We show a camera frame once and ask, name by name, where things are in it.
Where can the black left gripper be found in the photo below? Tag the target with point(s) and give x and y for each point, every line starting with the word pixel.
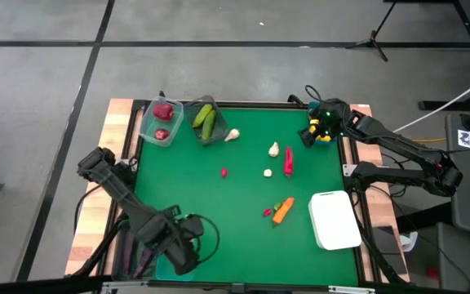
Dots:
pixel 161 228

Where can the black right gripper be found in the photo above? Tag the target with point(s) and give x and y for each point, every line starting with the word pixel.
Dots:
pixel 333 118

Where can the yellow lemon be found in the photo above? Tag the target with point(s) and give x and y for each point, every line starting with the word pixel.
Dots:
pixel 325 138

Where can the white garlic bulb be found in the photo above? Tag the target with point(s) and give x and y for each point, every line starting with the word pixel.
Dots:
pixel 231 134
pixel 273 150

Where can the dark purple eggplant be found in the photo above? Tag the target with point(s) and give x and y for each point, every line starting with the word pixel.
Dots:
pixel 145 263
pixel 129 255

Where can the white garlic cluster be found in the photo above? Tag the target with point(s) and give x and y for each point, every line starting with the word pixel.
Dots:
pixel 267 172

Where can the dark red beet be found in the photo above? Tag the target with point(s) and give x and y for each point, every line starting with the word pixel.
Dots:
pixel 162 134

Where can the green cucumber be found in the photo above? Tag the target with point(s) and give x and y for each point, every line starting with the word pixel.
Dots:
pixel 201 116
pixel 209 126

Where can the red apple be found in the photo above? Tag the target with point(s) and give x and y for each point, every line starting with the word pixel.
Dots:
pixel 163 112

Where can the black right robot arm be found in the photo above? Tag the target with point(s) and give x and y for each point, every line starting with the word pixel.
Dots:
pixel 402 143

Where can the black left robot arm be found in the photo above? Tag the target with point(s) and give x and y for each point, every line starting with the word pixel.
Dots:
pixel 116 192

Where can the long red chili pepper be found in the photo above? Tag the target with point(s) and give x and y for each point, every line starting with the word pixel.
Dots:
pixel 288 161

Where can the smoky grey plastic bin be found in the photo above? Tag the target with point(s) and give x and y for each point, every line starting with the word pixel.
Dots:
pixel 220 130
pixel 116 261

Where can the small green pepper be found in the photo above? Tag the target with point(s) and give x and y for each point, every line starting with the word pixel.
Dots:
pixel 277 206

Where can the orange carrot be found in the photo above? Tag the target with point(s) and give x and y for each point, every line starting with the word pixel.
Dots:
pixel 283 210

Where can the green table mat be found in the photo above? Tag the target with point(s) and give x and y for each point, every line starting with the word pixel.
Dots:
pixel 239 245

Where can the white plastic bin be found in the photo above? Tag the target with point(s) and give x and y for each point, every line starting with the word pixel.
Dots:
pixel 335 220

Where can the clear plastic bin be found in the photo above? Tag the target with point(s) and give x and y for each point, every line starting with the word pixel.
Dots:
pixel 149 126

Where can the black tripod stand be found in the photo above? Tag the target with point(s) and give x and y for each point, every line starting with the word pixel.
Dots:
pixel 373 40

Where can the black flat box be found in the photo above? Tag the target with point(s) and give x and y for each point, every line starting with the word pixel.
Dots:
pixel 386 245

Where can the white plastic piece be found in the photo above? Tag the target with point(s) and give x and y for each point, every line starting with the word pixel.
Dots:
pixel 409 241

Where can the grey cabinet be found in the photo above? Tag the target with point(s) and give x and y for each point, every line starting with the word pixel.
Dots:
pixel 435 253

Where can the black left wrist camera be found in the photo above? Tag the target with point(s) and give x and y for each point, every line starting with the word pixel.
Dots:
pixel 192 227

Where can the black frame clamp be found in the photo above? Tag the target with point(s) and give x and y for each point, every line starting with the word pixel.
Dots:
pixel 161 95
pixel 296 99

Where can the silver metal bracket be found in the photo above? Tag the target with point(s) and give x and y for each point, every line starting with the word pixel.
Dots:
pixel 351 290
pixel 122 286

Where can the black desk frame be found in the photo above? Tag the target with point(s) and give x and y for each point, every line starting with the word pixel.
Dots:
pixel 439 105

